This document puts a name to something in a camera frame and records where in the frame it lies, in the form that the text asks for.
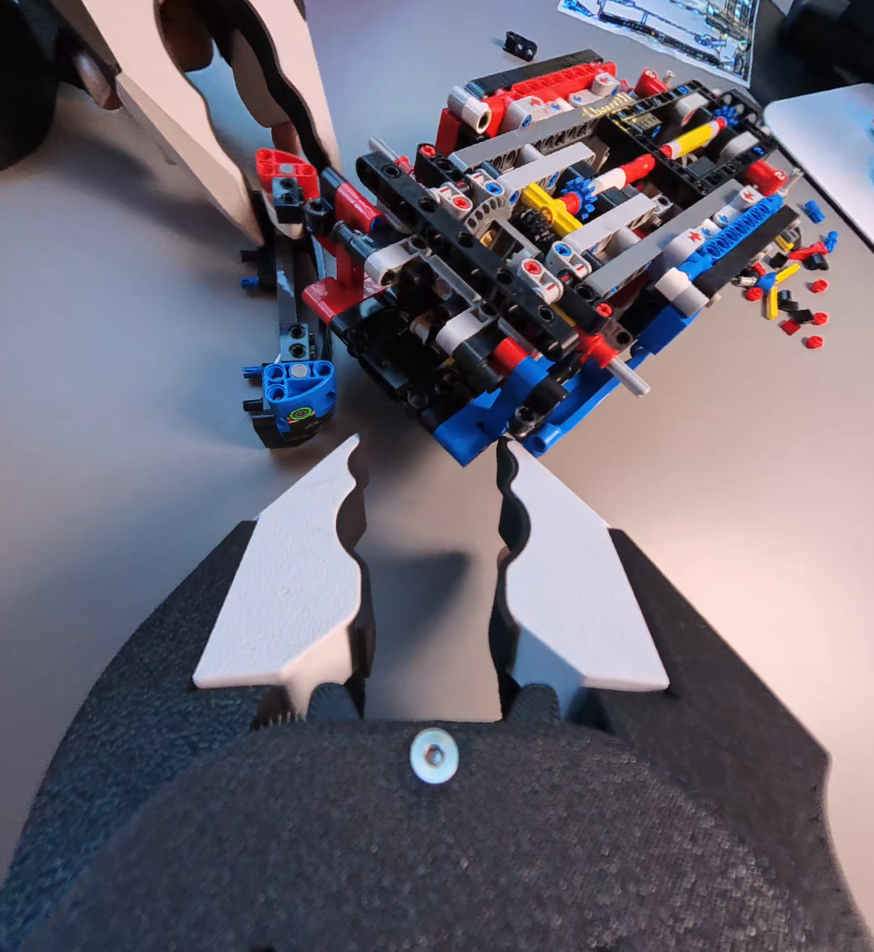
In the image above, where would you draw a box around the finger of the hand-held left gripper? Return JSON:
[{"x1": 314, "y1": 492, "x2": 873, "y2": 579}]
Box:
[
  {"x1": 78, "y1": 0, "x2": 267, "y2": 246},
  {"x1": 210, "y1": 0, "x2": 343, "y2": 171}
]

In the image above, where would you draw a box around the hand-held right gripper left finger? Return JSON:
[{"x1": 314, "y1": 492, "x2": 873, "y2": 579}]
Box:
[{"x1": 193, "y1": 435, "x2": 376, "y2": 718}]

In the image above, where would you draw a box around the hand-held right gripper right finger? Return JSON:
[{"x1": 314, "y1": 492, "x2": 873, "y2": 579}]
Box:
[{"x1": 489, "y1": 439, "x2": 670, "y2": 720}]

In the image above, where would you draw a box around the black lego chassis frame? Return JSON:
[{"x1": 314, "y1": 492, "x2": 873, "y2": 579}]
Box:
[{"x1": 240, "y1": 147, "x2": 339, "y2": 449}]

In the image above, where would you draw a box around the red blue lego car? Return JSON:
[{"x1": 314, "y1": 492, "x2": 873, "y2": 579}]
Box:
[{"x1": 302, "y1": 48, "x2": 803, "y2": 468}]

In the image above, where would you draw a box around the pile of small lego pieces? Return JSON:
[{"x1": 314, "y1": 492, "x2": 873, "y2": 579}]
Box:
[{"x1": 735, "y1": 199, "x2": 841, "y2": 351}]

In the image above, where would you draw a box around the lego sticker sheet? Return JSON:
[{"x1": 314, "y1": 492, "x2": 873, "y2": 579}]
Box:
[{"x1": 556, "y1": 0, "x2": 761, "y2": 84}]

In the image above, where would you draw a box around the person's left hand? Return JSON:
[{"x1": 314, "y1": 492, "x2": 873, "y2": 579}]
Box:
[{"x1": 158, "y1": 0, "x2": 216, "y2": 74}]

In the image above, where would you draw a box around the white book stand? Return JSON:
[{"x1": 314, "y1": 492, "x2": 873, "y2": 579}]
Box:
[{"x1": 763, "y1": 70, "x2": 874, "y2": 290}]

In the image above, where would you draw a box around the black power adapter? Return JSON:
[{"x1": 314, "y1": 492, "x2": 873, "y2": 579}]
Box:
[{"x1": 775, "y1": 0, "x2": 874, "y2": 89}]

